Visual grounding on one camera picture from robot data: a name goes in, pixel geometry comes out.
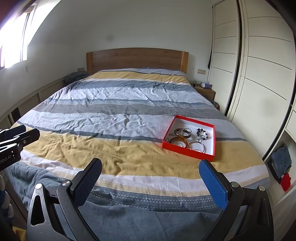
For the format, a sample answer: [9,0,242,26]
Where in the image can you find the large silver bangle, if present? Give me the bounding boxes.
[188,140,205,153]

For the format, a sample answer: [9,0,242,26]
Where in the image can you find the brown white bead bracelet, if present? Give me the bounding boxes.
[196,127,212,141]

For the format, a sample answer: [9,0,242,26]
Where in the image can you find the red white jewelry box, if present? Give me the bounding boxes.
[162,115,216,162]

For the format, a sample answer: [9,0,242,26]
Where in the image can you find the left hand blue white glove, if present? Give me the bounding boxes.
[0,175,14,221]

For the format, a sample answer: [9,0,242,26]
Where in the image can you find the low white window cabinet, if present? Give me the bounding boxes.
[1,76,66,129]

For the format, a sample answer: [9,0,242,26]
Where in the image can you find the small amber bangle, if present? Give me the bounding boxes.
[169,137,188,148]

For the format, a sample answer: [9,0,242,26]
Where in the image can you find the striped bed duvet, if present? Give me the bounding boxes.
[5,68,270,240]

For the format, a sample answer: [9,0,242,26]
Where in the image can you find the white drawer shelf unit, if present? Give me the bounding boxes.
[263,111,296,241]

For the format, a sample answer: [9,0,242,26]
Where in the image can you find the red cloth on shelf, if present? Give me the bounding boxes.
[280,173,291,191]

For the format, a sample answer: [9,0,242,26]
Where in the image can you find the blue jeans on shelf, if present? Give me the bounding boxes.
[271,145,292,178]

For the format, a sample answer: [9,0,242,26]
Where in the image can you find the dark grey clothes pile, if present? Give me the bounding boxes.
[65,71,89,85]

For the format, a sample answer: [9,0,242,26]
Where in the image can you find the wooden nightstand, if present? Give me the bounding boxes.
[194,85,216,101]

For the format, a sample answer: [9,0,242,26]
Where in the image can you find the purple item on nightstand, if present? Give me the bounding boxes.
[200,82,212,89]

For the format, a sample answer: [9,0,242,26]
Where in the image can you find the bright window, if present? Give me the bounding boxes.
[1,12,31,69]

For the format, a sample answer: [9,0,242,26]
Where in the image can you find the white sliding wardrobe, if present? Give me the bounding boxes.
[208,1,295,159]

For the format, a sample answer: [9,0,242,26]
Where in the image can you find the wooden headboard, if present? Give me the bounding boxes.
[86,48,189,75]

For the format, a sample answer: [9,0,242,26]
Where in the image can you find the beige wall switch panel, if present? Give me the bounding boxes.
[198,69,206,75]

